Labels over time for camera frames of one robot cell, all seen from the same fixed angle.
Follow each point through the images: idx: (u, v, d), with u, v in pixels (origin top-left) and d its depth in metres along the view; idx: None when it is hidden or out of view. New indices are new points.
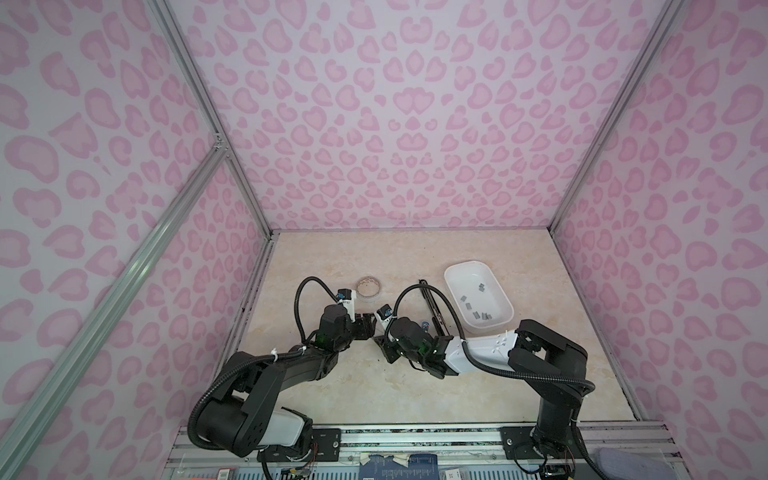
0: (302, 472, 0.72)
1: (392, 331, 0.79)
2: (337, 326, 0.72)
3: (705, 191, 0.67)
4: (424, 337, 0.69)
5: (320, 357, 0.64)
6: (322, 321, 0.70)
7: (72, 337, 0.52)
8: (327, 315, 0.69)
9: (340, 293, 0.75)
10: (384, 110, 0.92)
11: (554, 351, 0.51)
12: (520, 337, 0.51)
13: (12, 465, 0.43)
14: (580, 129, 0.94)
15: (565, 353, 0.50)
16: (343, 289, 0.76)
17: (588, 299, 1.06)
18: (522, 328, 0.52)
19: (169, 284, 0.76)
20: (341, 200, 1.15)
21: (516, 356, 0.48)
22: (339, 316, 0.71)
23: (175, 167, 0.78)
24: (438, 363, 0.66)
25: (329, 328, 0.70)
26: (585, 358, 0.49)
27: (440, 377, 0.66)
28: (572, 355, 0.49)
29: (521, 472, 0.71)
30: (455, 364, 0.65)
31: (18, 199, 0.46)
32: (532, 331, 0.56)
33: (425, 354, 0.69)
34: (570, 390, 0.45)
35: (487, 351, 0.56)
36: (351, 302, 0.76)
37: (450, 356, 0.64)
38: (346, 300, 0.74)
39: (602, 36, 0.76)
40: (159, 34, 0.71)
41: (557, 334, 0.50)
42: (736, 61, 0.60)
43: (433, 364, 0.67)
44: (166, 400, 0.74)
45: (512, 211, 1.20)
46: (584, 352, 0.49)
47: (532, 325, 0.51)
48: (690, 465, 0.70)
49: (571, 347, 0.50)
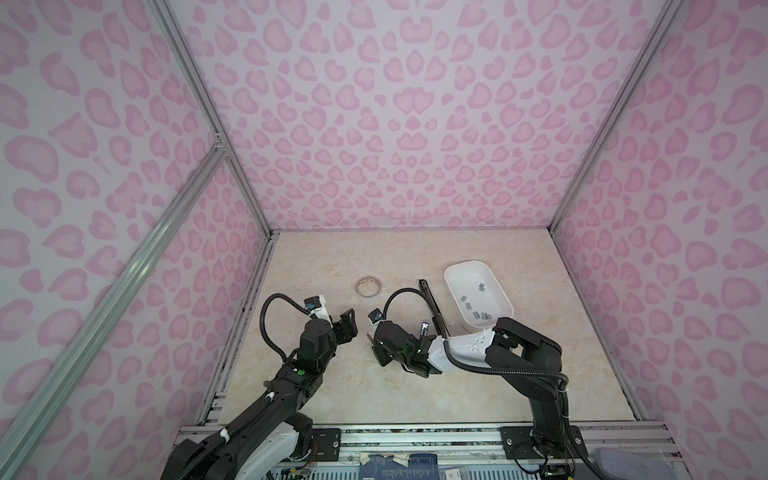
0: (302, 472, 0.72)
1: (376, 335, 0.83)
2: (320, 345, 0.65)
3: (705, 191, 0.67)
4: (407, 339, 0.71)
5: (296, 391, 0.58)
6: (301, 340, 0.62)
7: (72, 337, 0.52)
8: (308, 333, 0.62)
9: (309, 303, 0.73)
10: (384, 110, 0.92)
11: (531, 348, 0.53)
12: (497, 334, 0.53)
13: (12, 465, 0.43)
14: (580, 129, 0.94)
15: (540, 349, 0.51)
16: (311, 299, 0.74)
17: (588, 299, 1.06)
18: (499, 325, 0.54)
19: (169, 284, 0.76)
20: (341, 200, 1.15)
21: (492, 353, 0.50)
22: (321, 335, 0.63)
23: (175, 167, 0.78)
24: (422, 362, 0.68)
25: (310, 349, 0.63)
26: (559, 352, 0.51)
27: (424, 375, 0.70)
28: (545, 350, 0.51)
29: (521, 472, 0.71)
30: (439, 364, 0.67)
31: (18, 199, 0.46)
32: (508, 329, 0.55)
33: (409, 355, 0.73)
34: (542, 383, 0.48)
35: (467, 349, 0.58)
36: (322, 308, 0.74)
37: (433, 356, 0.66)
38: (316, 309, 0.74)
39: (602, 36, 0.76)
40: (159, 34, 0.71)
41: (532, 331, 0.52)
42: (736, 61, 0.60)
43: (417, 364, 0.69)
44: (166, 400, 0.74)
45: (512, 211, 1.20)
46: (559, 347, 0.51)
47: (508, 322, 0.53)
48: (690, 465, 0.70)
49: (546, 342, 0.51)
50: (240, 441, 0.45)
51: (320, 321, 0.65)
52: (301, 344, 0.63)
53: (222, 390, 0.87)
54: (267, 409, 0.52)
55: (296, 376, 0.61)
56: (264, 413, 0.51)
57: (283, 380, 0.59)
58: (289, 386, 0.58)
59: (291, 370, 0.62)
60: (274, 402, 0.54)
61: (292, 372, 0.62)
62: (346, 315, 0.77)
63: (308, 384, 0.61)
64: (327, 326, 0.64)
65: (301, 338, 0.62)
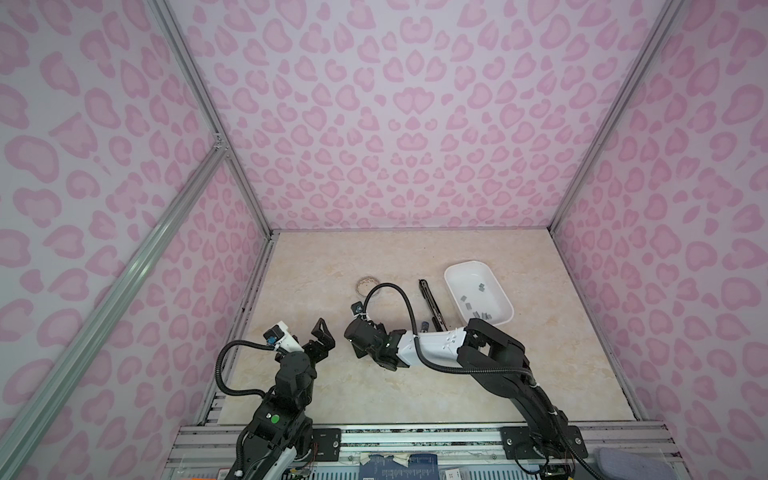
0: (302, 472, 0.72)
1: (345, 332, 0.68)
2: (298, 382, 0.59)
3: (705, 191, 0.67)
4: (376, 334, 0.72)
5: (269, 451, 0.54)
6: (278, 380, 0.56)
7: (72, 337, 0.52)
8: (283, 374, 0.57)
9: (270, 338, 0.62)
10: (384, 111, 0.92)
11: (498, 347, 0.56)
12: (468, 334, 0.55)
13: (12, 465, 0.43)
14: (580, 129, 0.94)
15: (506, 348, 0.55)
16: (271, 331, 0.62)
17: (588, 299, 1.06)
18: (469, 327, 0.56)
19: (169, 284, 0.76)
20: (341, 200, 1.15)
21: (464, 354, 0.52)
22: (299, 374, 0.58)
23: (175, 167, 0.78)
24: (391, 356, 0.68)
25: (287, 389, 0.57)
26: (523, 352, 0.54)
27: (393, 369, 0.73)
28: (511, 350, 0.54)
29: (521, 472, 0.71)
30: (407, 357, 0.68)
31: (18, 199, 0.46)
32: (478, 329, 0.57)
33: (378, 350, 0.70)
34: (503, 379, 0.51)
35: (438, 347, 0.59)
36: (287, 338, 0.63)
37: (403, 349, 0.66)
38: (280, 342, 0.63)
39: (602, 36, 0.76)
40: (159, 34, 0.71)
41: (500, 332, 0.55)
42: (736, 61, 0.60)
43: (386, 358, 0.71)
44: (166, 400, 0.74)
45: (512, 211, 1.20)
46: (521, 346, 0.55)
47: (477, 323, 0.55)
48: (690, 465, 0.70)
49: (512, 343, 0.55)
50: None
51: (298, 356, 0.60)
52: (278, 385, 0.57)
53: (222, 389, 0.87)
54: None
55: (271, 427, 0.56)
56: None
57: (255, 437, 0.55)
58: (260, 447, 0.54)
59: (265, 417, 0.58)
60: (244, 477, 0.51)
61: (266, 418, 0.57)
62: (320, 330, 0.70)
63: (287, 430, 0.57)
64: (306, 361, 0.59)
65: (278, 378, 0.56)
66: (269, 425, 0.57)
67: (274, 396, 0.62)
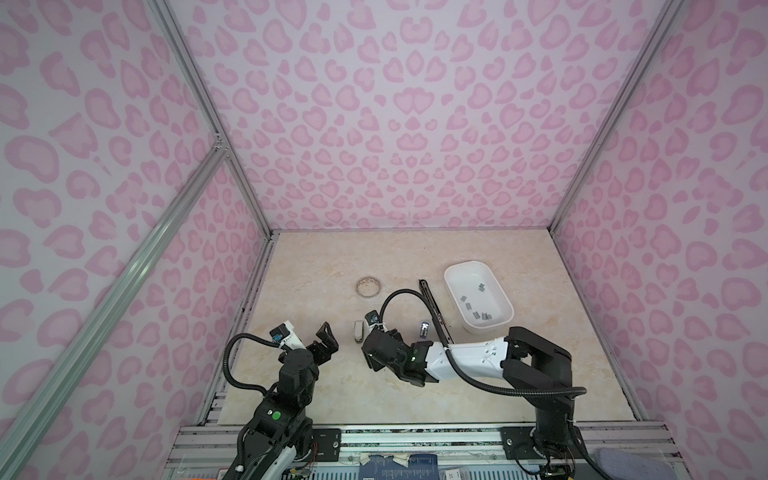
0: (302, 472, 0.72)
1: (364, 346, 0.76)
2: (301, 378, 0.60)
3: (705, 191, 0.67)
4: (398, 346, 0.66)
5: (270, 447, 0.54)
6: (281, 376, 0.57)
7: (72, 337, 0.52)
8: (287, 368, 0.58)
9: (276, 336, 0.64)
10: (384, 111, 0.92)
11: (542, 358, 0.51)
12: (509, 345, 0.50)
13: (12, 466, 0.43)
14: (580, 129, 0.94)
15: (554, 359, 0.49)
16: (277, 329, 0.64)
17: (588, 299, 1.06)
18: (511, 336, 0.50)
19: (169, 284, 0.76)
20: (341, 200, 1.15)
21: (511, 368, 0.46)
22: (303, 369, 0.59)
23: (175, 167, 0.78)
24: (418, 371, 0.62)
25: (290, 384, 0.57)
26: (570, 361, 0.49)
27: (420, 386, 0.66)
28: (558, 361, 0.49)
29: (522, 472, 0.71)
30: (438, 373, 0.62)
31: (18, 199, 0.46)
32: (521, 339, 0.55)
33: (402, 364, 0.66)
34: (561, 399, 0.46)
35: (476, 362, 0.53)
36: (292, 336, 0.78)
37: (433, 365, 0.60)
38: (286, 339, 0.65)
39: (602, 36, 0.76)
40: (159, 34, 0.71)
41: (545, 341, 0.50)
42: (736, 61, 0.60)
43: (412, 373, 0.63)
44: (166, 400, 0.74)
45: (512, 211, 1.20)
46: (569, 356, 0.50)
47: (520, 332, 0.50)
48: (690, 465, 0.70)
49: (558, 352, 0.50)
50: None
51: (302, 352, 0.61)
52: (281, 380, 0.58)
53: (222, 389, 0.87)
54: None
55: (271, 422, 0.57)
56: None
57: (256, 433, 0.55)
58: (261, 442, 0.54)
59: (266, 413, 0.58)
60: (245, 472, 0.51)
61: (268, 415, 0.57)
62: (324, 332, 0.72)
63: (287, 427, 0.58)
64: (309, 357, 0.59)
65: (281, 374, 0.57)
66: (270, 421, 0.57)
67: (276, 394, 0.62)
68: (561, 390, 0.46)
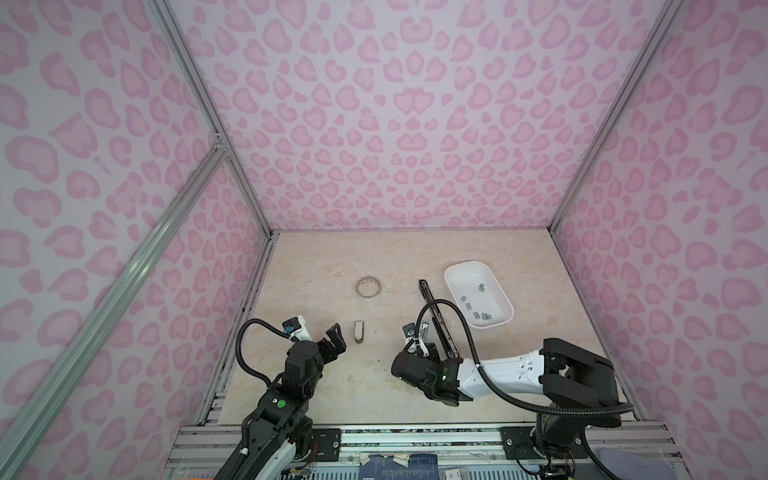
0: (302, 472, 0.72)
1: (394, 368, 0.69)
2: (306, 368, 0.61)
3: (705, 191, 0.67)
4: (426, 367, 0.64)
5: (276, 433, 0.54)
6: (287, 365, 0.59)
7: (72, 337, 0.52)
8: (294, 357, 0.59)
9: (288, 328, 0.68)
10: (384, 111, 0.92)
11: (582, 369, 0.48)
12: (545, 358, 0.48)
13: (11, 466, 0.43)
14: (580, 129, 0.94)
15: (595, 370, 0.47)
16: (289, 321, 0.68)
17: (588, 299, 1.06)
18: (547, 349, 0.48)
19: (169, 284, 0.76)
20: (341, 200, 1.15)
21: (551, 383, 0.44)
22: (308, 357, 0.60)
23: (175, 167, 0.78)
24: (449, 390, 0.60)
25: (296, 373, 0.59)
26: (613, 370, 0.46)
27: (454, 406, 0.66)
28: (603, 372, 0.46)
29: (522, 472, 0.71)
30: (472, 392, 0.60)
31: (17, 199, 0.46)
32: (557, 351, 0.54)
33: (433, 384, 0.67)
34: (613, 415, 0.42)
35: (512, 377, 0.51)
36: (302, 329, 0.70)
37: (464, 384, 0.58)
38: (297, 331, 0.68)
39: (602, 36, 0.76)
40: (159, 34, 0.71)
41: (583, 351, 0.47)
42: (736, 61, 0.60)
43: (444, 393, 0.61)
44: (166, 400, 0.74)
45: (511, 211, 1.20)
46: (611, 365, 0.47)
47: (556, 344, 0.48)
48: (690, 465, 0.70)
49: (600, 362, 0.47)
50: None
51: (307, 343, 0.62)
52: (287, 369, 0.59)
53: (223, 389, 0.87)
54: (241, 469, 0.49)
55: (276, 411, 0.57)
56: (237, 476, 0.49)
57: (261, 420, 0.55)
58: (267, 428, 0.54)
59: (272, 401, 0.58)
60: (249, 457, 0.51)
61: (274, 404, 0.58)
62: (333, 332, 0.73)
63: (292, 416, 0.58)
64: (315, 348, 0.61)
65: (287, 363, 0.58)
66: (274, 409, 0.57)
67: (281, 385, 0.63)
68: (614, 409, 0.43)
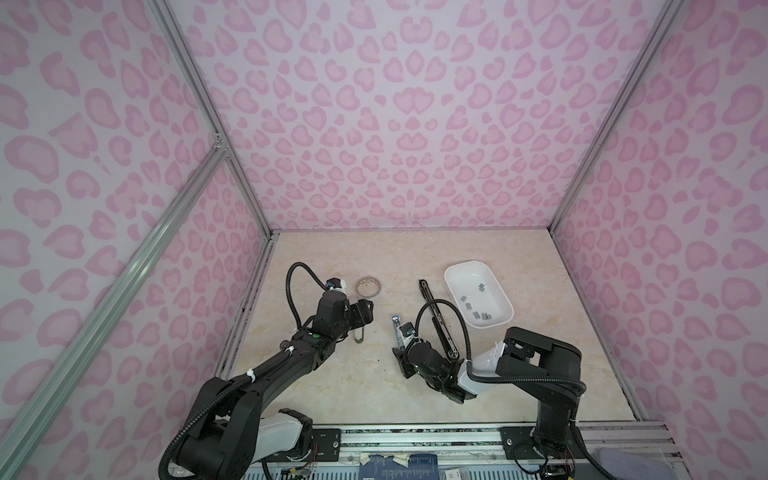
0: (302, 472, 0.72)
1: (411, 358, 0.81)
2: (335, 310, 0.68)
3: (705, 191, 0.67)
4: (442, 362, 0.70)
5: (313, 349, 0.60)
6: (321, 305, 0.66)
7: (73, 337, 0.53)
8: (327, 298, 0.66)
9: (329, 282, 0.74)
10: (384, 110, 0.92)
11: (545, 354, 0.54)
12: (510, 345, 0.54)
13: (12, 465, 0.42)
14: (580, 129, 0.94)
15: (552, 354, 0.51)
16: (332, 278, 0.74)
17: (588, 299, 1.06)
18: (509, 336, 0.55)
19: (169, 284, 0.76)
20: (341, 200, 1.15)
21: (503, 363, 0.50)
22: (337, 300, 0.67)
23: (175, 167, 0.78)
24: (457, 388, 0.68)
25: (327, 313, 0.66)
26: (578, 356, 0.49)
27: (459, 402, 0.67)
28: (564, 355, 0.49)
29: (521, 472, 0.71)
30: (472, 389, 0.67)
31: (18, 199, 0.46)
32: (519, 338, 0.55)
33: (444, 380, 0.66)
34: (560, 390, 0.46)
35: (485, 364, 0.58)
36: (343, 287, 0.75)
37: (461, 380, 0.67)
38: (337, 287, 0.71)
39: (602, 36, 0.76)
40: (159, 34, 0.71)
41: (542, 336, 0.52)
42: (736, 61, 0.60)
43: (452, 390, 0.69)
44: (166, 400, 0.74)
45: (511, 211, 1.20)
46: (575, 350, 0.50)
47: (518, 332, 0.53)
48: (690, 465, 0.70)
49: (561, 346, 0.51)
50: (264, 381, 0.48)
51: (337, 290, 0.70)
52: (320, 309, 0.67)
53: None
54: (286, 362, 0.54)
55: (311, 338, 0.63)
56: (285, 364, 0.53)
57: (300, 341, 0.61)
58: (307, 345, 0.60)
59: (308, 333, 0.64)
60: (292, 356, 0.56)
61: (309, 335, 0.64)
62: (365, 303, 0.80)
63: (323, 345, 0.63)
64: (344, 295, 0.68)
65: (320, 305, 0.66)
66: (310, 337, 0.63)
67: (312, 326, 0.69)
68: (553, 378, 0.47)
